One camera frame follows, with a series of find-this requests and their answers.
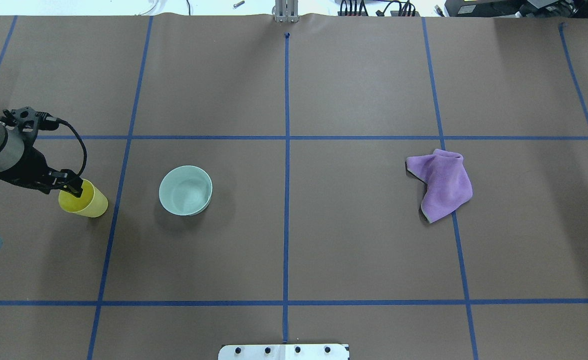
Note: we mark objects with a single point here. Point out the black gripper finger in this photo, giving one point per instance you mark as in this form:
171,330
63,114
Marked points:
73,186

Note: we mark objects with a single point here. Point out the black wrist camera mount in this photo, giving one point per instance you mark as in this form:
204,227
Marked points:
23,123

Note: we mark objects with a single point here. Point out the aluminium frame post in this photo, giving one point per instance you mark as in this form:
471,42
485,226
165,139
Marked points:
286,11

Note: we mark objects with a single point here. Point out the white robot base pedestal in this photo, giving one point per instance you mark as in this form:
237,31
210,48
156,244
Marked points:
311,351

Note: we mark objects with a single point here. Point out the yellow plastic cup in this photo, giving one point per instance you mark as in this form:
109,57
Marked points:
92,203

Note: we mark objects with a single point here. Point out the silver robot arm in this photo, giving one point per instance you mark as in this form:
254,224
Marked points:
12,149

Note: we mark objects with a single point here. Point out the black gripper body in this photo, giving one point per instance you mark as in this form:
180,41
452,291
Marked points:
30,168

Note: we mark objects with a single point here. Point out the mint green bowl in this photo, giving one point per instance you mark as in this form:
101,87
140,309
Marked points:
186,191

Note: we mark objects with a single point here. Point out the purple microfiber cloth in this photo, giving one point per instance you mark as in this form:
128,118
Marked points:
446,179

